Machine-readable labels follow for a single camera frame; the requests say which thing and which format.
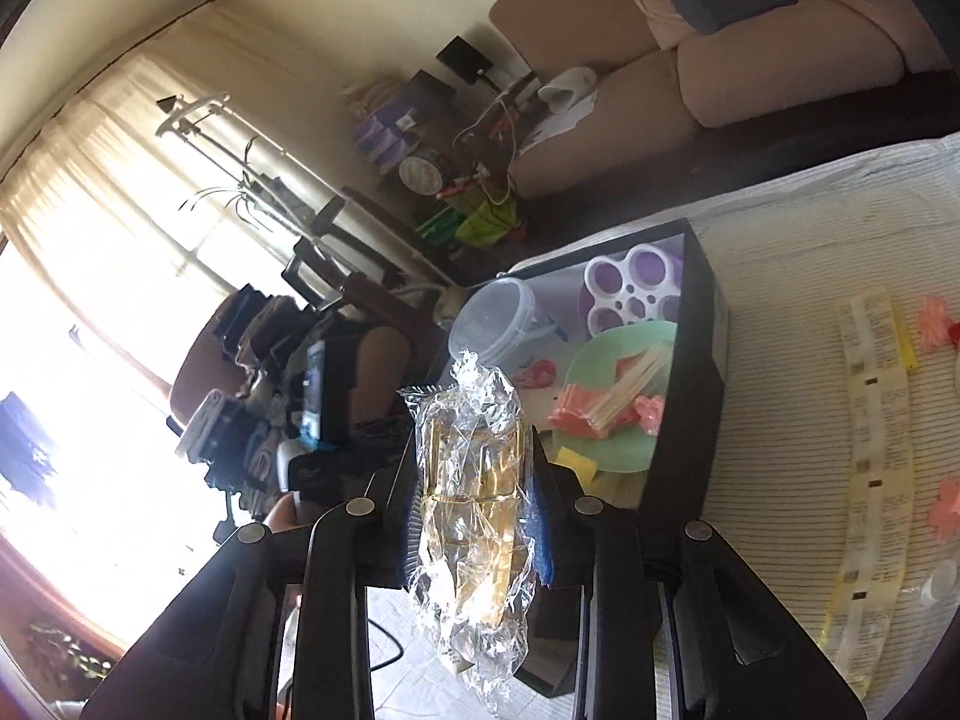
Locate bag of wooden sticks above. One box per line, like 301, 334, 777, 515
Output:
583, 343, 672, 439

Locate clear bag of gold items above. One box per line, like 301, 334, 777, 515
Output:
402, 351, 540, 712

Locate white flower-shaped egg tray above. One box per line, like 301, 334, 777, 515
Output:
583, 244, 683, 337

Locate white striped table cloth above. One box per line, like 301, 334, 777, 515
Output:
680, 137, 958, 718

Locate pink flower-shaped piece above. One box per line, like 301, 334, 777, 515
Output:
928, 478, 960, 544

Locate black storage box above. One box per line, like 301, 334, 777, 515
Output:
449, 218, 734, 699

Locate dark wooden chair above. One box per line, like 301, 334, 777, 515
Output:
281, 195, 444, 369

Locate clear lidded plastic tub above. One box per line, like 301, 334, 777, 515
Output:
448, 278, 556, 374

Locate green shopping bag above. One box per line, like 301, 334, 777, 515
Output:
454, 199, 523, 249

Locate round white clock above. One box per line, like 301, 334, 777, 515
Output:
397, 148, 452, 197

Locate white coat rack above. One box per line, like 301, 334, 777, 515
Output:
156, 91, 345, 241

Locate brown sofa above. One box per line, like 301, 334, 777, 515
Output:
488, 0, 949, 199

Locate black speaker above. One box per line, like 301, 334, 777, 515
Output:
436, 36, 493, 85

